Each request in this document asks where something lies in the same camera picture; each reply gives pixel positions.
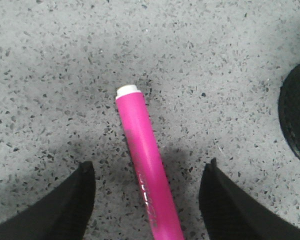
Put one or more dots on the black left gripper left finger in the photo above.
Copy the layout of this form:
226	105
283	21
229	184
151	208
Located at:
63	214

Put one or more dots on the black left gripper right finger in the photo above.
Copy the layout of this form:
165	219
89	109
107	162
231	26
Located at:
229	213

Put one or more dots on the pink marker pen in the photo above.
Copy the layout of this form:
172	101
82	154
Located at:
145	154

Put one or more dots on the black mesh pen holder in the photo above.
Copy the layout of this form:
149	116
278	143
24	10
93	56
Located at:
289	110

